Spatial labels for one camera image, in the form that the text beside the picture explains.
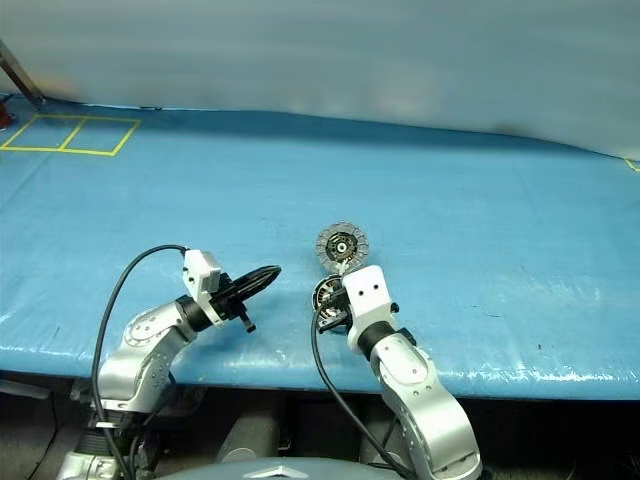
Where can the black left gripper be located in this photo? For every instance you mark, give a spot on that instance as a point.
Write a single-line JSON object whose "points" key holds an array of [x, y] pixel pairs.
{"points": [[230, 300]]}

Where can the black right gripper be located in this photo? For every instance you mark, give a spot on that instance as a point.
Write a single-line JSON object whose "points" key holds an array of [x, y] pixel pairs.
{"points": [[341, 307]]}

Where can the black spoked metal wheel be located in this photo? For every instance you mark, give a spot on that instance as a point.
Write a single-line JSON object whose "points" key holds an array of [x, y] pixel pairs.
{"points": [[319, 292]]}

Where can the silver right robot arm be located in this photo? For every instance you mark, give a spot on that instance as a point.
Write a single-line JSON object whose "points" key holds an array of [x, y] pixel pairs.
{"points": [[425, 400]]}

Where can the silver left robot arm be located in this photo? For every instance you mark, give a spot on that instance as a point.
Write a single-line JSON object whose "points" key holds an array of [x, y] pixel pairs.
{"points": [[140, 350]]}

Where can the round grey clutch disc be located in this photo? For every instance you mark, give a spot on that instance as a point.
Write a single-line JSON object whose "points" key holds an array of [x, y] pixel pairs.
{"points": [[327, 247]]}

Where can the grey rounded cylinder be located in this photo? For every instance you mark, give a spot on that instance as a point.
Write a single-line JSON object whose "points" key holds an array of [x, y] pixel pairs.
{"points": [[250, 430]]}

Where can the yellow tape double square marking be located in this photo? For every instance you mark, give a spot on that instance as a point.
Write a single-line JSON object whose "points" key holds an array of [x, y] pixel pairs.
{"points": [[64, 149]]}

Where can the small red object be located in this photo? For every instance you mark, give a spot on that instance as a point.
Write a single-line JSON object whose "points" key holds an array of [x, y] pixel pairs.
{"points": [[5, 119]]}

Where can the slanted metal pole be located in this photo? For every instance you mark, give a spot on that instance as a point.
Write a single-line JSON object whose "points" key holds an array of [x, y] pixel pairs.
{"points": [[22, 75]]}

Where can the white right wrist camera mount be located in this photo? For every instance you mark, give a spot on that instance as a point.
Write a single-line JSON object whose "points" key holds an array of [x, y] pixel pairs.
{"points": [[367, 300]]}

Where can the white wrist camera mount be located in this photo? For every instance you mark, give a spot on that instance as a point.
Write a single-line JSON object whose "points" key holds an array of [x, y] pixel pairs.
{"points": [[200, 272], [367, 300]]}

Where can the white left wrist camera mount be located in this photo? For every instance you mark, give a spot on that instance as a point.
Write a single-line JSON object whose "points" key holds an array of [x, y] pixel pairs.
{"points": [[200, 272]]}

